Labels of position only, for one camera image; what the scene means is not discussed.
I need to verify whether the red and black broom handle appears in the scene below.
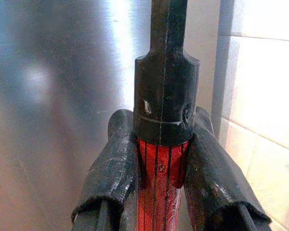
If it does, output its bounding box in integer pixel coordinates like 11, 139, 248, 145
132, 0, 199, 231

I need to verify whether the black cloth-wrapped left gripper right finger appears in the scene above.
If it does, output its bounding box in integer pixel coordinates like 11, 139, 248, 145
184, 106, 272, 231

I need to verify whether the stainless steel appliance panel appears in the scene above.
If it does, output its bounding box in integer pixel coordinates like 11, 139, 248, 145
0, 0, 153, 231

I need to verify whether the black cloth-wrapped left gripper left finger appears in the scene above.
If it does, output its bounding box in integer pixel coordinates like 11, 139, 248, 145
70, 108, 140, 231

